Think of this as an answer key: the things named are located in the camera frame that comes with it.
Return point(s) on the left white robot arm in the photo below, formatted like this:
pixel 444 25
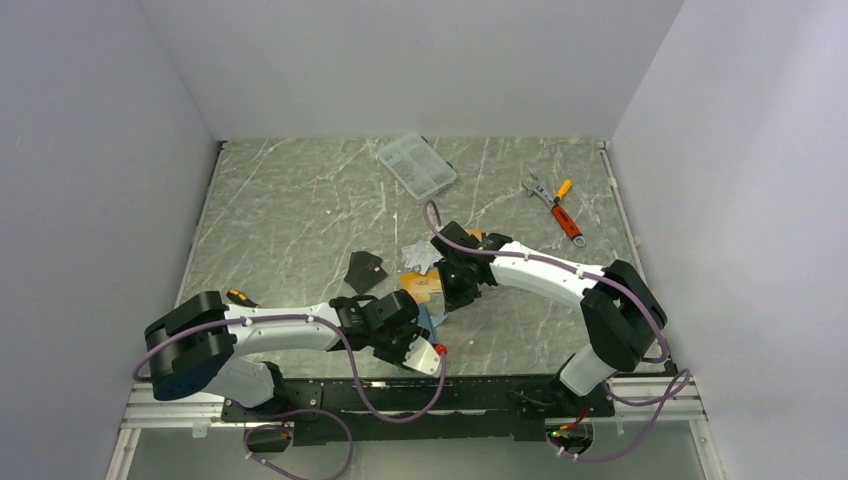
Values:
pixel 204 344

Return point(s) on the aluminium rail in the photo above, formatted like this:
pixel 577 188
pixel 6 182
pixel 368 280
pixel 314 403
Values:
pixel 142 410

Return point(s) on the clear plastic organizer box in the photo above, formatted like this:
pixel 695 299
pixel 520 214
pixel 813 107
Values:
pixel 417 166

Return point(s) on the blue card holder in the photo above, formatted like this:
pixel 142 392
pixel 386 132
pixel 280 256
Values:
pixel 430 322

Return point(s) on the red handled adjustable wrench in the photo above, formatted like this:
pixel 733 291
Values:
pixel 537 186

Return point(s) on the black yellow screwdriver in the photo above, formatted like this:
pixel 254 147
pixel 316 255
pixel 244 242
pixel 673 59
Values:
pixel 239 298

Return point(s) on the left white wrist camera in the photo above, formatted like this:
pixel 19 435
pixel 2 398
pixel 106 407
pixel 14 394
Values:
pixel 422 357

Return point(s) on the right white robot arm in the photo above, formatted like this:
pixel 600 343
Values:
pixel 622 317

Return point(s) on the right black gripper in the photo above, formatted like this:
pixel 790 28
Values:
pixel 454 299

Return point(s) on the silver credit card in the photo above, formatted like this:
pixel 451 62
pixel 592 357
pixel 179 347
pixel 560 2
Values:
pixel 420 257

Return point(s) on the orange handled screwdriver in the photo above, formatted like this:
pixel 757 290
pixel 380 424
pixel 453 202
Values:
pixel 562 191

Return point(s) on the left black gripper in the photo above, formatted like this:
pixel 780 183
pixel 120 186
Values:
pixel 411 331

